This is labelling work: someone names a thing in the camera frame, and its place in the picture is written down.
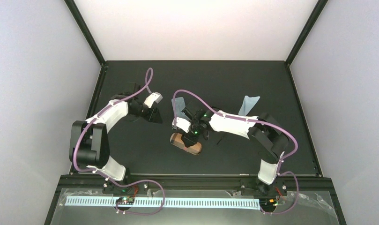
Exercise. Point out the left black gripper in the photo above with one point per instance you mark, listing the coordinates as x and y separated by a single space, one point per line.
154 114

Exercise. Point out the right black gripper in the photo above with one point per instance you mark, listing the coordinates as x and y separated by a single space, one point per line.
189 136

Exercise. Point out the brown plaid glasses case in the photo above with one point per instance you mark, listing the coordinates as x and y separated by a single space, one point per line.
175 140

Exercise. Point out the blue-grey glasses case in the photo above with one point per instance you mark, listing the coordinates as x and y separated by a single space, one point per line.
179 105

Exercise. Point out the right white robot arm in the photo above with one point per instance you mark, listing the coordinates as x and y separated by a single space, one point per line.
271 142

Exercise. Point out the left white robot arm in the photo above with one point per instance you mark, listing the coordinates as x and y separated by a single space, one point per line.
89 142

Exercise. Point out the left small circuit board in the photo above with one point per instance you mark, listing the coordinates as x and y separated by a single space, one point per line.
125 201

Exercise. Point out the small circuit board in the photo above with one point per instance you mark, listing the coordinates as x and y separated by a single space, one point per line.
125 201
271 202

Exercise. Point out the right small circuit board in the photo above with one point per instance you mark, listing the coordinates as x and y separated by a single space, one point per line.
271 202

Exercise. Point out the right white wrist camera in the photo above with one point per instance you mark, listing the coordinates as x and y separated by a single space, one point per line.
182 124

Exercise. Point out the white slotted cable duct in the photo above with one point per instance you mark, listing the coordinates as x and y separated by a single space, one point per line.
168 202

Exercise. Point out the black front frame rail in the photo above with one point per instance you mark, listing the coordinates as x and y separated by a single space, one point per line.
194 182

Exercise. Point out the left black frame post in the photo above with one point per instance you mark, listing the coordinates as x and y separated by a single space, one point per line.
75 12

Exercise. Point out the black frame post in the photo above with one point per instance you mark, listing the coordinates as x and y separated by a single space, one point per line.
75 12
317 10

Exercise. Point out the right black frame post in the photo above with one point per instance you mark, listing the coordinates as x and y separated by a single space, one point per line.
317 10

